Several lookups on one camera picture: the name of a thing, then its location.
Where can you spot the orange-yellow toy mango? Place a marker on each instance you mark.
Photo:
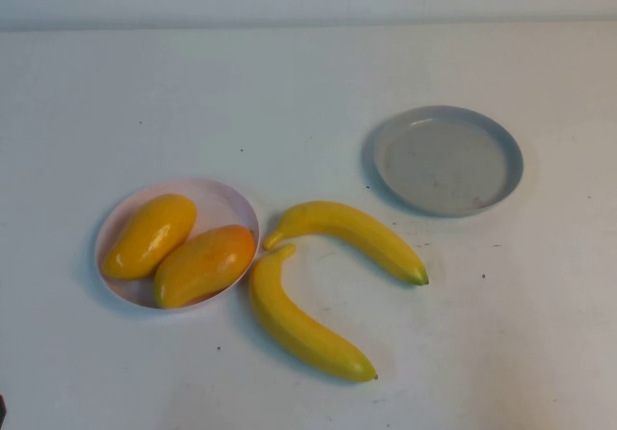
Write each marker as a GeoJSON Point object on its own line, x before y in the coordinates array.
{"type": "Point", "coordinates": [207, 266]}

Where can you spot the yellow toy mango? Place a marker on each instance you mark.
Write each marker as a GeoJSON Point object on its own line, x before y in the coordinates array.
{"type": "Point", "coordinates": [149, 237]}

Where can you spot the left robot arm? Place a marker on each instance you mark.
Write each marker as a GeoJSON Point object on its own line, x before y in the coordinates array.
{"type": "Point", "coordinates": [1, 403]}

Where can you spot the pink round plate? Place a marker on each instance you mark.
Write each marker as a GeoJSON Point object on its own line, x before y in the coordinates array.
{"type": "Point", "coordinates": [217, 203]}

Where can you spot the grey-blue round plate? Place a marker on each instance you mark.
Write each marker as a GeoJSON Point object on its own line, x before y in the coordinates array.
{"type": "Point", "coordinates": [448, 165]}

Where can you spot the yellow toy banana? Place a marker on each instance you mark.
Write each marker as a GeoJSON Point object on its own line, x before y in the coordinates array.
{"type": "Point", "coordinates": [347, 223]}
{"type": "Point", "coordinates": [294, 319]}

